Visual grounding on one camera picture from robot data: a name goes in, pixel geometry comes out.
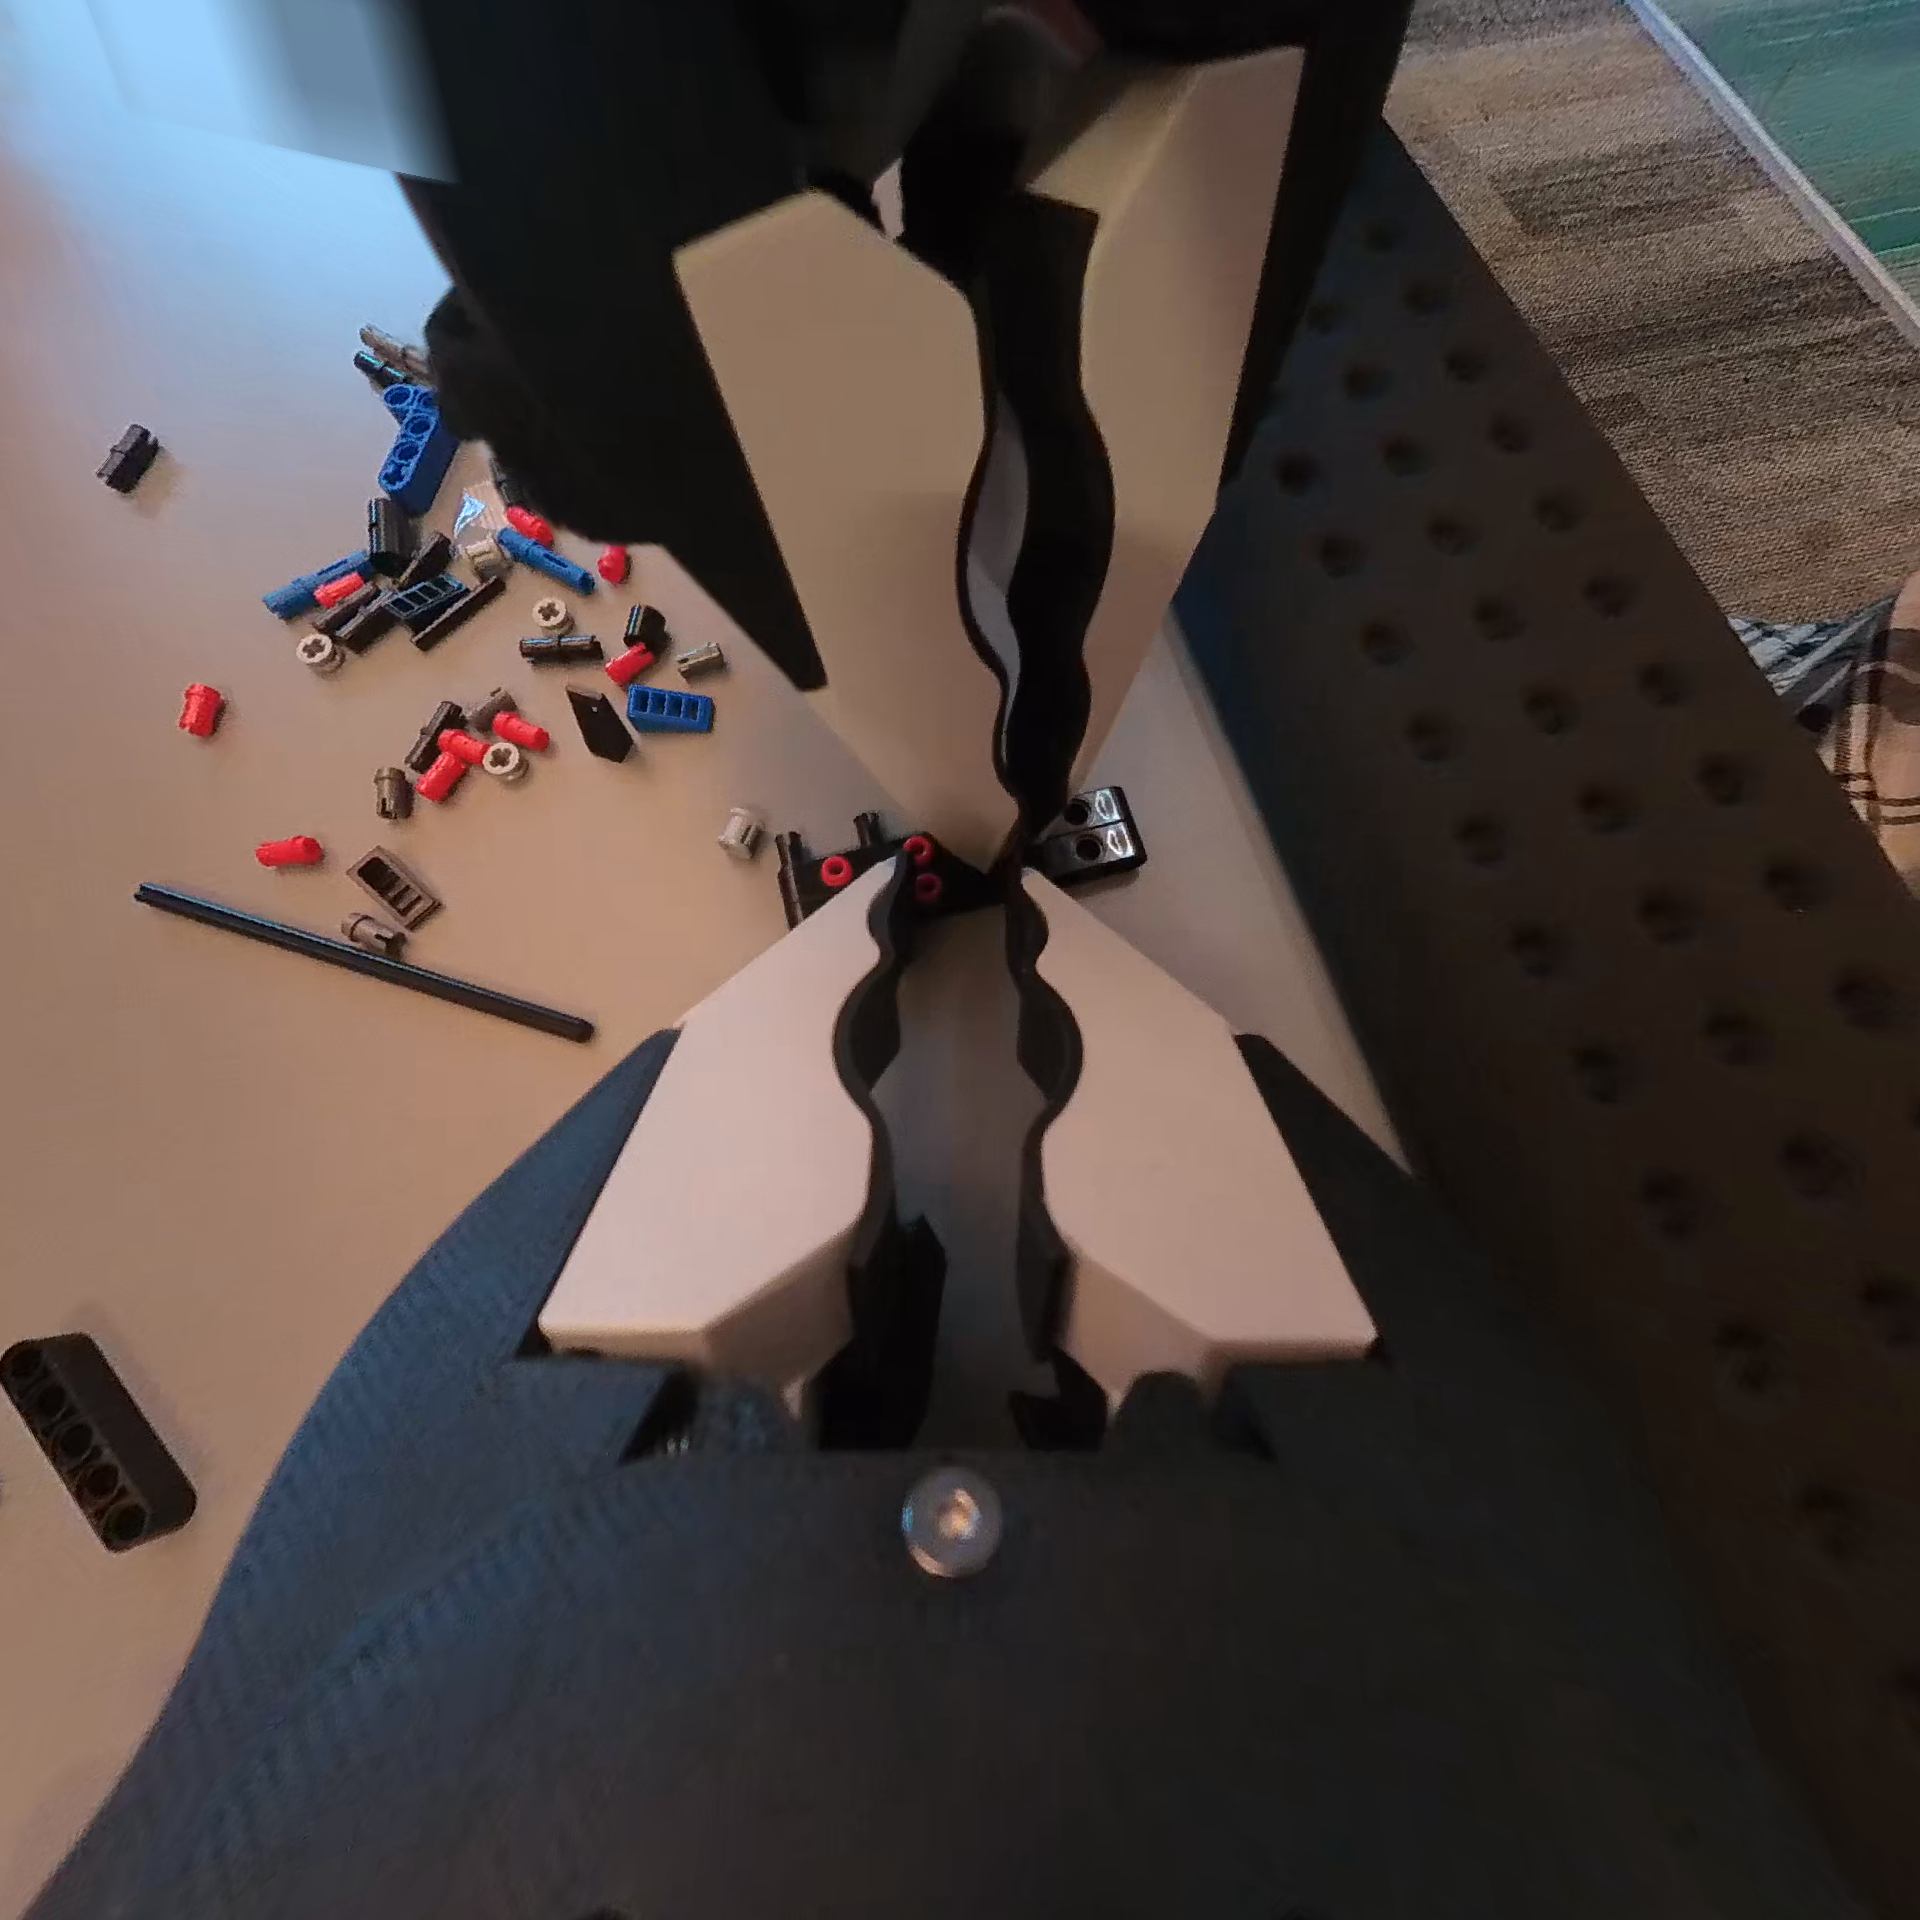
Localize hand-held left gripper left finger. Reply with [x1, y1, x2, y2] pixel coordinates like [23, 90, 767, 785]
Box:
[536, 861, 952, 1449]

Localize long black axle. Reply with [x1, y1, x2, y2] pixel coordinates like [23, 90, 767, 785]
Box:
[133, 883, 599, 1044]

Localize black short beam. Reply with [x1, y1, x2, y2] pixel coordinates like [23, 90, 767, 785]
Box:
[0, 1331, 201, 1556]

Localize pile of small toy bricks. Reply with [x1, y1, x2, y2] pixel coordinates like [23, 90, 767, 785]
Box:
[263, 325, 727, 821]

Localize black beam assembly red pins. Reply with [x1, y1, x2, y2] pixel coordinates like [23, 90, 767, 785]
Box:
[775, 785, 1149, 930]

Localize black grille slope brick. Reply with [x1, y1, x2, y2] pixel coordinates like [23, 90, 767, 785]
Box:
[350, 851, 444, 930]

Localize person's plaid trousers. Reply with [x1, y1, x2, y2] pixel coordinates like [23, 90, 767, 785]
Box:
[1724, 578, 1920, 903]

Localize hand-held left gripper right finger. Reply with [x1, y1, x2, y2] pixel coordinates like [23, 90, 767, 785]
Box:
[996, 868, 1378, 1413]

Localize dark dimpled panel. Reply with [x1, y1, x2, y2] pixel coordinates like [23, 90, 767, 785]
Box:
[1177, 120, 1920, 1920]

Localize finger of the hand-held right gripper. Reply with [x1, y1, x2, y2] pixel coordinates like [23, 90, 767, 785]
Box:
[672, 191, 1034, 839]
[1001, 45, 1304, 851]

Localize light grey desk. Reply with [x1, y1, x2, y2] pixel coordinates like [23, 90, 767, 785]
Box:
[0, 0, 1410, 1848]

